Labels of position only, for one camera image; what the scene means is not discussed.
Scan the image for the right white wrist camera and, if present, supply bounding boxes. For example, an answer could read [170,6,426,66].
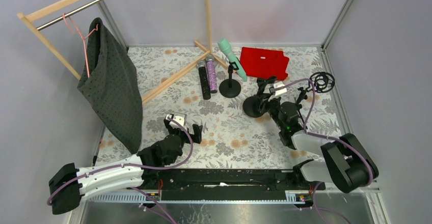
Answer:
[269,81,287,97]

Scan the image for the wooden clothes rack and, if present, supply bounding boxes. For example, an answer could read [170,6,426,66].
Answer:
[17,0,228,105]

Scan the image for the black glitter microphone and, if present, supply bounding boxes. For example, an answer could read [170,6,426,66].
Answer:
[197,60,211,100]

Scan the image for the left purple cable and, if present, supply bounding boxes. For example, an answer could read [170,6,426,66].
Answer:
[46,116,194,224]

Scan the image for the black tripod shock-mount stand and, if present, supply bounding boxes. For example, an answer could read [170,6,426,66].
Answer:
[295,71,336,112]

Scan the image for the purple glitter microphone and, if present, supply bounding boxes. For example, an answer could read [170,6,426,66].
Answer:
[205,54,218,93]

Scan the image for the red folded cloth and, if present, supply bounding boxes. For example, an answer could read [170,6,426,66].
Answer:
[240,47,289,80]

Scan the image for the mint green microphone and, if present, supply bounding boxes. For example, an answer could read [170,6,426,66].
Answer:
[218,38,248,81]

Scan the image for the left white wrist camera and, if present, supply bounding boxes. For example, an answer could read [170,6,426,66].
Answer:
[165,113,187,128]

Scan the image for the dark grey dotted garment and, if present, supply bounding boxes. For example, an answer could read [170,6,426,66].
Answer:
[77,17,143,154]

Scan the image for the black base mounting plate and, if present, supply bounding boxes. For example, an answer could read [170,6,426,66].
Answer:
[138,169,317,202]

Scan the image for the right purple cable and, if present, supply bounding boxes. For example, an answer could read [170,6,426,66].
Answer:
[278,78,374,224]

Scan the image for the purple cable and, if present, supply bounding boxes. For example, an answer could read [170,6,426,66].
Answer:
[46,116,194,224]
[278,78,374,224]

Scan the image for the pink wire hanger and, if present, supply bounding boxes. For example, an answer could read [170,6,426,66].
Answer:
[62,12,99,78]

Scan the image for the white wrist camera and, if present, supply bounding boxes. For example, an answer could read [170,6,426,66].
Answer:
[165,113,187,128]
[269,81,287,97]

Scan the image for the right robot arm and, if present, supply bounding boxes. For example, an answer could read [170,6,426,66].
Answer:
[257,94,379,193]

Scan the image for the black round-base mic stand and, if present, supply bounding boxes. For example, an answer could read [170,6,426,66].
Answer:
[219,64,241,98]

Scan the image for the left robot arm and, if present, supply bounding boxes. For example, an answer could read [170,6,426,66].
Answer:
[47,114,203,215]

